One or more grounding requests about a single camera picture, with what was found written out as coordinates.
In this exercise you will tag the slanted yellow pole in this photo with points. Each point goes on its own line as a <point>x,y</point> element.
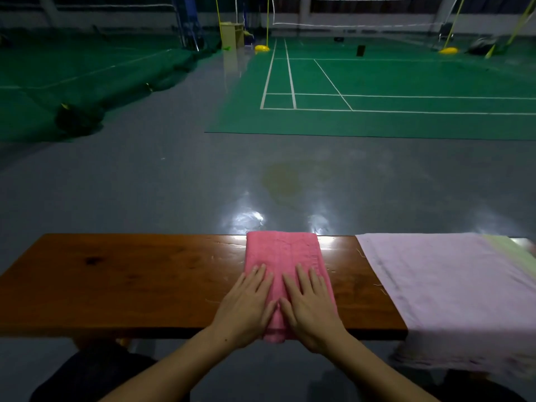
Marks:
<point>513,31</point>

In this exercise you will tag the light green cloth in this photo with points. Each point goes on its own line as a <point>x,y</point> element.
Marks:
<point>515,253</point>

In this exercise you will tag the person's right thumb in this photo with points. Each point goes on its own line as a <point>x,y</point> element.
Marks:
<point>287,311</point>

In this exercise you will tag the person's right middle finger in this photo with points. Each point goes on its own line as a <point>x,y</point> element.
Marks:
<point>303,280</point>

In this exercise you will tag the thin yellow pole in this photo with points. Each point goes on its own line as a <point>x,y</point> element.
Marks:
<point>218,16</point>

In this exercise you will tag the person's left middle finger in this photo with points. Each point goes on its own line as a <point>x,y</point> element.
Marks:
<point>256,280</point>

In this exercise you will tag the person's right little finger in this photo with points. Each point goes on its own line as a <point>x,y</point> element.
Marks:
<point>325,290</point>

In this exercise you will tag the person's dark trousers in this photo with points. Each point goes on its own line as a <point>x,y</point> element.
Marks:
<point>96,372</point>

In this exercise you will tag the yellow net post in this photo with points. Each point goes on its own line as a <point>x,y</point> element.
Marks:
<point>268,25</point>
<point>450,37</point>

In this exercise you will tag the light wooden cabinet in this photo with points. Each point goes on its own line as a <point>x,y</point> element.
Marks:
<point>231,35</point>

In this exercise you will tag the black box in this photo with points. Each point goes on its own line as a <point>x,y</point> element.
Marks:
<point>360,51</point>

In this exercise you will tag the dark bag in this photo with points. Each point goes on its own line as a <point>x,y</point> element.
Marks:
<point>481,45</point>

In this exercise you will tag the person's right forearm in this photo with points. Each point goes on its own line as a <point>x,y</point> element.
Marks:
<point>372,376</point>

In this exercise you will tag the person's left thumb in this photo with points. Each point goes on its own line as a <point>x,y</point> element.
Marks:
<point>271,312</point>

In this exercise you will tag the pink towel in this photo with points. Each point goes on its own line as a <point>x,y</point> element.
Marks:
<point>282,253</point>

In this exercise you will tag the person's left forearm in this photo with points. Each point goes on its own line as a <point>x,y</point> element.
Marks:
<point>167,370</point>

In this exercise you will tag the person's left hand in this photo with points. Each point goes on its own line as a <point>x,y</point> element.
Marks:
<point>241,309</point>

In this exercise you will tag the person's left little finger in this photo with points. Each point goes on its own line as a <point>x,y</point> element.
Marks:
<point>237,285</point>

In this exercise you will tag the person's right hand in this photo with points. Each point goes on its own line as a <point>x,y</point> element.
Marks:
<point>312,313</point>

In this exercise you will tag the lilac towel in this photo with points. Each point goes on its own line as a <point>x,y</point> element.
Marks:
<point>452,297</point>

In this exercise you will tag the blue metal stand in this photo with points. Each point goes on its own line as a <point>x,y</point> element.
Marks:
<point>188,25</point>

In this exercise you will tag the white-edged badminton net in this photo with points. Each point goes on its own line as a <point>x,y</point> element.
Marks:
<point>356,12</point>

